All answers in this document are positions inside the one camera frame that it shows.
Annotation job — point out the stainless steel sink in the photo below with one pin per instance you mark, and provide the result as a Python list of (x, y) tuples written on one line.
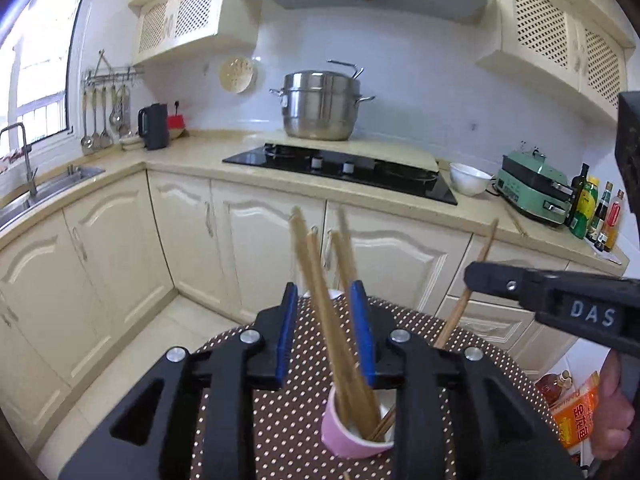
[(24, 210)]

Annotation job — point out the green electric cooker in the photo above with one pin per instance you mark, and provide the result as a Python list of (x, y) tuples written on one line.
[(534, 188)]

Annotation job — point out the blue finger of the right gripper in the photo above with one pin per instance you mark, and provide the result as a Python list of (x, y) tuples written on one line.
[(500, 279)]

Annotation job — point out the upper left lattice cabinet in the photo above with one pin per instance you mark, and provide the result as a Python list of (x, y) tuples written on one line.
[(170, 29)]

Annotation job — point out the window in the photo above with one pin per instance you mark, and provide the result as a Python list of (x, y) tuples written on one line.
[(34, 69)]

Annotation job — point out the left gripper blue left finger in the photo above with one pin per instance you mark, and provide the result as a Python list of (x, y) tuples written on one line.
[(287, 312)]

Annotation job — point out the green bottle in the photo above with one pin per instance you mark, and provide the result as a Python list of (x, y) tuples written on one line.
[(586, 206)]

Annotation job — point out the black gas stove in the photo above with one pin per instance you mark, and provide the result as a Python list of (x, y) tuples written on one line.
[(364, 170)]

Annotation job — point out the kitchen faucet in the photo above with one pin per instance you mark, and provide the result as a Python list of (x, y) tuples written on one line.
[(26, 148)]

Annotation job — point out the hanging utensil rack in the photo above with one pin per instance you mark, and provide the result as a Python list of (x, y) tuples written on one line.
[(106, 112)]

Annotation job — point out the orange rice bag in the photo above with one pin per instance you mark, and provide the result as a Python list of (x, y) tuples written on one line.
[(574, 415)]

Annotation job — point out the stainless steel steamer pot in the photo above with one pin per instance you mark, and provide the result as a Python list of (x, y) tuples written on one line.
[(320, 104)]

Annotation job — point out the round perforated steamer plate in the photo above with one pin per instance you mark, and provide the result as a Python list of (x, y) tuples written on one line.
[(236, 75)]

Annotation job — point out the dark oil bottle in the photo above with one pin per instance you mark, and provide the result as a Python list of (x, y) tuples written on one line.
[(577, 185)]

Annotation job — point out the lattice cabinet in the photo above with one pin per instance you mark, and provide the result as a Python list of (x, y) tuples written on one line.
[(549, 46), (170, 29)]

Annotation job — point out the red label sauce bottle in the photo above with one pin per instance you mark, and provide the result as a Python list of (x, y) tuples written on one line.
[(608, 235)]

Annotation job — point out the brown polka dot tablecloth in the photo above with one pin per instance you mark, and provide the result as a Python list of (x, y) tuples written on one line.
[(287, 423)]

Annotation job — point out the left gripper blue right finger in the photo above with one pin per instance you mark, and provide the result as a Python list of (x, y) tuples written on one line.
[(359, 306)]

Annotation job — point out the person's right hand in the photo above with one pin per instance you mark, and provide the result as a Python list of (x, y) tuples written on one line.
[(614, 414)]

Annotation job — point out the soy sauce bottle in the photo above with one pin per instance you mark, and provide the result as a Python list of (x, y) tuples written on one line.
[(600, 214)]

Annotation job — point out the white ceramic bowl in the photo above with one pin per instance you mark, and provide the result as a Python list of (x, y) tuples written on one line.
[(468, 180)]

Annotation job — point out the upper right lattice cabinet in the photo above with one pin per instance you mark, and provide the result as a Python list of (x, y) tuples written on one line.
[(549, 46)]

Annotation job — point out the black electric kettle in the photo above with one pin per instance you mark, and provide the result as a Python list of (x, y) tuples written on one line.
[(153, 126)]

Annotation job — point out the pink utensil holder cup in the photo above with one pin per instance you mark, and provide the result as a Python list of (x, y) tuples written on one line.
[(345, 441)]

